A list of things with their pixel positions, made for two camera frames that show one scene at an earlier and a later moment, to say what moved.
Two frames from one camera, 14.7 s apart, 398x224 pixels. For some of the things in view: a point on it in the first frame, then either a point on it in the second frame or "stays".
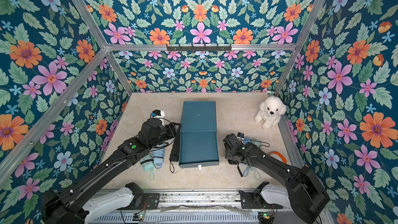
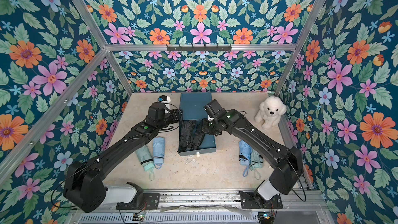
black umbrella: (174, 154) → (186, 128)
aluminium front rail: (202, 207) stays
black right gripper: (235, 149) → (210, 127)
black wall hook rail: (199, 48) stays
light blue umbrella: (158, 155) stays
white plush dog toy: (270, 111) stays
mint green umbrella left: (147, 163) stays
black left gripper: (172, 132) → (174, 114)
